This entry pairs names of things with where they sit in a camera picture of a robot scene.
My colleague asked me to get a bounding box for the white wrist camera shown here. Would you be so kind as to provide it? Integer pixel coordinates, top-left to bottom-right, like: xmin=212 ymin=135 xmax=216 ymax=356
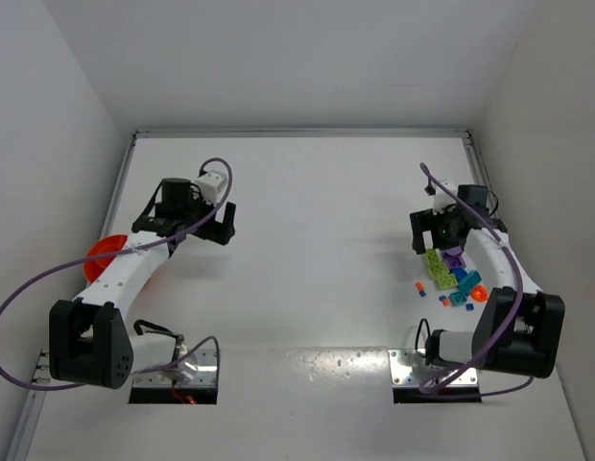
xmin=432 ymin=181 xmax=458 ymax=215
xmin=194 ymin=170 xmax=228 ymax=205

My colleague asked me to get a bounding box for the small teal lego brick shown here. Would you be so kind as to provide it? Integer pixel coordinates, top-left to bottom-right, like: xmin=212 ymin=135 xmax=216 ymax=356
xmin=448 ymin=291 xmax=467 ymax=306

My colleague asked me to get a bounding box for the orange cone lego piece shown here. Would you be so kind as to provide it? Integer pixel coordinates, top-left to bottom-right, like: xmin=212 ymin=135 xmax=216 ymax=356
xmin=470 ymin=284 xmax=488 ymax=303

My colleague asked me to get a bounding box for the lime green lego brick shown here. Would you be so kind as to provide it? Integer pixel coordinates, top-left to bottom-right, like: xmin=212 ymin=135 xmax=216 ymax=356
xmin=423 ymin=248 xmax=440 ymax=266

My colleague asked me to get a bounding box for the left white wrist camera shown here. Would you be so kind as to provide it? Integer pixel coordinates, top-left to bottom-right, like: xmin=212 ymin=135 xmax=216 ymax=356
xmin=194 ymin=170 xmax=228 ymax=205

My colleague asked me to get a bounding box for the orange divided container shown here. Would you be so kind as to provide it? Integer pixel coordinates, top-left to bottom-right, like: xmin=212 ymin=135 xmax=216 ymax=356
xmin=83 ymin=233 xmax=128 ymax=285

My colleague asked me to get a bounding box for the purple lego brick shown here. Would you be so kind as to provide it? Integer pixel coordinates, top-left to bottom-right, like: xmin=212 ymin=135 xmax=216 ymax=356
xmin=440 ymin=246 xmax=466 ymax=270

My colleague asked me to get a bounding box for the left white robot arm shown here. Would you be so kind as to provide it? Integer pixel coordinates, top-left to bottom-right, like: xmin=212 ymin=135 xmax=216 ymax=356
xmin=49 ymin=171 xmax=236 ymax=389

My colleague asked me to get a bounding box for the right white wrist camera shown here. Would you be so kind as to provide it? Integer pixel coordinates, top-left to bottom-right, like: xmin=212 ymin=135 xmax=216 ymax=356
xmin=432 ymin=181 xmax=458 ymax=215

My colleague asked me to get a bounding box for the metal base plate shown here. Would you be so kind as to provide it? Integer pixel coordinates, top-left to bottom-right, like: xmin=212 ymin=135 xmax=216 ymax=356
xmin=388 ymin=349 xmax=479 ymax=390
xmin=131 ymin=349 xmax=218 ymax=389

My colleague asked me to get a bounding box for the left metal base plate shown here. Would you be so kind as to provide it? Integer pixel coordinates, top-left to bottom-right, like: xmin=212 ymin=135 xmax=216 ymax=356
xmin=131 ymin=349 xmax=218 ymax=389

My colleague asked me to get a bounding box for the small orange blue lego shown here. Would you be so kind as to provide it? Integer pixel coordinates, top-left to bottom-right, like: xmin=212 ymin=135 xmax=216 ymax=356
xmin=416 ymin=282 xmax=426 ymax=298

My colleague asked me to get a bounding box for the blue round lego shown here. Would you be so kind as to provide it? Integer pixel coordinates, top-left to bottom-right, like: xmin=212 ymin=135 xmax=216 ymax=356
xmin=451 ymin=268 xmax=466 ymax=281

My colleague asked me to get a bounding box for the black base cable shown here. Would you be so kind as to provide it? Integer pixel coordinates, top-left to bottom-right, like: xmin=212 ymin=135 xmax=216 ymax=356
xmin=416 ymin=318 xmax=433 ymax=359

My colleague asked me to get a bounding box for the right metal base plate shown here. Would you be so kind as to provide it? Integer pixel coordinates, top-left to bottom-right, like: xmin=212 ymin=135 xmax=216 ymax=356
xmin=388 ymin=349 xmax=479 ymax=390

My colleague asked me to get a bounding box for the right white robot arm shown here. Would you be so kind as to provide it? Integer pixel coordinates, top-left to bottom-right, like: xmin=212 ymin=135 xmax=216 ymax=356
xmin=410 ymin=182 xmax=565 ymax=378

